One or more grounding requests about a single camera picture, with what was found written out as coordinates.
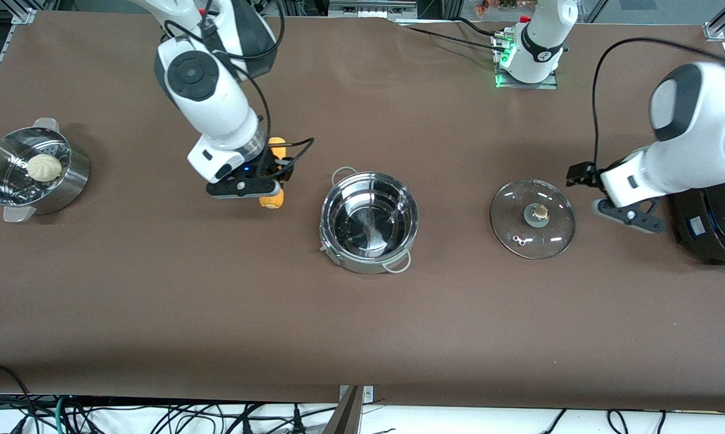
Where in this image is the steel pot with loop handles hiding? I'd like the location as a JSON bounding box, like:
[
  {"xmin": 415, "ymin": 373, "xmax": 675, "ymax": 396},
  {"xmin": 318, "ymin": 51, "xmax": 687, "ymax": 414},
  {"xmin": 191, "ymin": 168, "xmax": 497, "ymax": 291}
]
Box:
[{"xmin": 319, "ymin": 168, "xmax": 420, "ymax": 275}]

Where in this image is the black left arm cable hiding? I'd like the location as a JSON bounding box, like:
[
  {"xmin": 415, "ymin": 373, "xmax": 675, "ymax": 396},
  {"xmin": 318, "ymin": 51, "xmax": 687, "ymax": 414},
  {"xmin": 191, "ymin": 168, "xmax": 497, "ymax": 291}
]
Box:
[{"xmin": 591, "ymin": 37, "xmax": 725, "ymax": 171}]

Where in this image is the metal corner bracket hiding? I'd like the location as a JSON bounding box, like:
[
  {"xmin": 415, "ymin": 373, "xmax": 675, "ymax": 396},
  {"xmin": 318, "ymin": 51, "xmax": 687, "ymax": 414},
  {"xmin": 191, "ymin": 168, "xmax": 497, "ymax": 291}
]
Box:
[{"xmin": 338, "ymin": 385, "xmax": 374, "ymax": 403}]

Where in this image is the dark metal strut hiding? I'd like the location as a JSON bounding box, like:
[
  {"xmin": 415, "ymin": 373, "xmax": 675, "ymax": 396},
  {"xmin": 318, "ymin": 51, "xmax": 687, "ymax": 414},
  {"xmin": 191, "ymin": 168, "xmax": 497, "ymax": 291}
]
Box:
[{"xmin": 321, "ymin": 386, "xmax": 363, "ymax": 434}]

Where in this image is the cream steamed bun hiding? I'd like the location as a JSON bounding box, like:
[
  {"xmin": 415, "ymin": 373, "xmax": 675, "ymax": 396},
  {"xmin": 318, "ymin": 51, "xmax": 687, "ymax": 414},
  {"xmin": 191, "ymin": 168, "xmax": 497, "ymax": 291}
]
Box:
[{"xmin": 27, "ymin": 154, "xmax": 63, "ymax": 183}]

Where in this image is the grey power strip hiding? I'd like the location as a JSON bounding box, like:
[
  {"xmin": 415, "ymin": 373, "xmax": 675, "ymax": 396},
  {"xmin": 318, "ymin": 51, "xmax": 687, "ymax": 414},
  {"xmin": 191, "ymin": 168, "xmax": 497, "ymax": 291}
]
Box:
[{"xmin": 328, "ymin": 0, "xmax": 419, "ymax": 19}]

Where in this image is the black base cable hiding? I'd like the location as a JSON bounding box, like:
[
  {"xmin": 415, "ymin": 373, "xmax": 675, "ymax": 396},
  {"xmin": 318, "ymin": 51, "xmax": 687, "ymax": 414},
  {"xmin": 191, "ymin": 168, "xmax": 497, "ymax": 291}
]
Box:
[
  {"xmin": 402, "ymin": 25, "xmax": 503, "ymax": 52},
  {"xmin": 450, "ymin": 17, "xmax": 509, "ymax": 38}
]

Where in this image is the colourful plastic toy food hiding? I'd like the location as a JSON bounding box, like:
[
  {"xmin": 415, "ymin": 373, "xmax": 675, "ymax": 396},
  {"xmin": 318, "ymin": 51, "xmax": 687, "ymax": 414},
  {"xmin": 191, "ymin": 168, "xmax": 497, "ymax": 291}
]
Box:
[{"xmin": 474, "ymin": 0, "xmax": 541, "ymax": 16}]

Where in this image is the black rice cooker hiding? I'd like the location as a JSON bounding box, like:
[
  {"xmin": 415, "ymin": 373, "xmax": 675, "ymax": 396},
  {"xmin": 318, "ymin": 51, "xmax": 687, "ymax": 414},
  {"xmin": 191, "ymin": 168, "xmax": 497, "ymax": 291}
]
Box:
[{"xmin": 667, "ymin": 181, "xmax": 725, "ymax": 266}]

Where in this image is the glass lid with gold knob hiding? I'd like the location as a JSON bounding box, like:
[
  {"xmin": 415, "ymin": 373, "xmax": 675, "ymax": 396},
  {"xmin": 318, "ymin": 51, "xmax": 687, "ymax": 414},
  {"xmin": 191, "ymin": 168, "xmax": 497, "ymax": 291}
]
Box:
[{"xmin": 490, "ymin": 178, "xmax": 577, "ymax": 260}]

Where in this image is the brown table cover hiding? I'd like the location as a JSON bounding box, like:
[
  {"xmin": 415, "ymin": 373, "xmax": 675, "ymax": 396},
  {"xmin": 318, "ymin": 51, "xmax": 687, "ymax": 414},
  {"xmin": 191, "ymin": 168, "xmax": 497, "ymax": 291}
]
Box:
[{"xmin": 0, "ymin": 11, "xmax": 725, "ymax": 412}]

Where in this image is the green floor cable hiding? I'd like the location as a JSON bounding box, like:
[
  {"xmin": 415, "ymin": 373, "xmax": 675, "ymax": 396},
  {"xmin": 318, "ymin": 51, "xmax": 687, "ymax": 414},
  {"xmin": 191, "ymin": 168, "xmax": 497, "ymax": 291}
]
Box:
[{"xmin": 52, "ymin": 395, "xmax": 69, "ymax": 434}]

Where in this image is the yellow corn cob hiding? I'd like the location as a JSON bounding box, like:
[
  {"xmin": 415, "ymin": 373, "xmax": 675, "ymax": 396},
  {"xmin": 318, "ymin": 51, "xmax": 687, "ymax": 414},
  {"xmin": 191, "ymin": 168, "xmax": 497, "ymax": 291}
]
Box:
[{"xmin": 259, "ymin": 137, "xmax": 287, "ymax": 209}]

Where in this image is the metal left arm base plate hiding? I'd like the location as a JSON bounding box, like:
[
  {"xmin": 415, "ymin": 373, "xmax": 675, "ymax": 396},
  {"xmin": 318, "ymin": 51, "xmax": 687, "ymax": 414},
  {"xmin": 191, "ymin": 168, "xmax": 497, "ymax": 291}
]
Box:
[{"xmin": 494, "ymin": 33, "xmax": 559, "ymax": 90}]

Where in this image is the steel steamer pot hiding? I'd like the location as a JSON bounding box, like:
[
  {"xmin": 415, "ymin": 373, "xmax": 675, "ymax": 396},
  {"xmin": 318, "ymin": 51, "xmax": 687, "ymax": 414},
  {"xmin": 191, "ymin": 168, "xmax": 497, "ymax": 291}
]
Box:
[{"xmin": 0, "ymin": 118, "xmax": 90, "ymax": 223}]

